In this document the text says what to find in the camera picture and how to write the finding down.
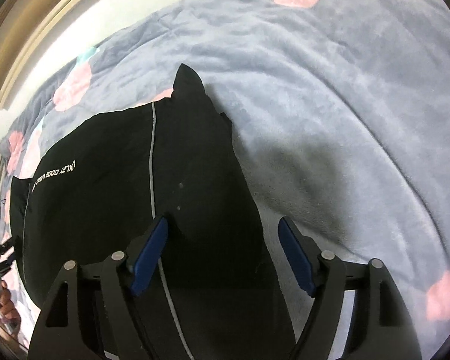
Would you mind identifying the black hooded jacket grey piping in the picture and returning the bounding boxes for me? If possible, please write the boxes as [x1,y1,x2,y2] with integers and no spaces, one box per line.
[9,65,295,359]

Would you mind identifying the person's left hand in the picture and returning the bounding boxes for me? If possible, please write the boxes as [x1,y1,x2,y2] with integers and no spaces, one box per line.
[0,281,22,333]

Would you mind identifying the grey blanket pink flowers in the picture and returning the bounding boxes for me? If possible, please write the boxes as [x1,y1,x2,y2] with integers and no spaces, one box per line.
[0,0,450,359]

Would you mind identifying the wooden bed frame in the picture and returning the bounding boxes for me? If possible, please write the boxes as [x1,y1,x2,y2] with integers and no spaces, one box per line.
[0,0,82,109]

